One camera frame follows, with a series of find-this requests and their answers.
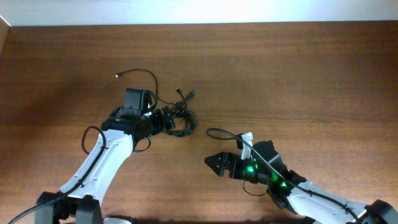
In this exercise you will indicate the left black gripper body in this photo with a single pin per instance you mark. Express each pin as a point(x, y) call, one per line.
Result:
point(159, 124)

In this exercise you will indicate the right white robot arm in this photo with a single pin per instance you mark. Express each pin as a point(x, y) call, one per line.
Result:
point(289, 190)

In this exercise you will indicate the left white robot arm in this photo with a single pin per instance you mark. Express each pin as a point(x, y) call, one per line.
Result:
point(81, 197)

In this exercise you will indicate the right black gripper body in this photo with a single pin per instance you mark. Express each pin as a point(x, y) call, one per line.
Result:
point(241, 167)

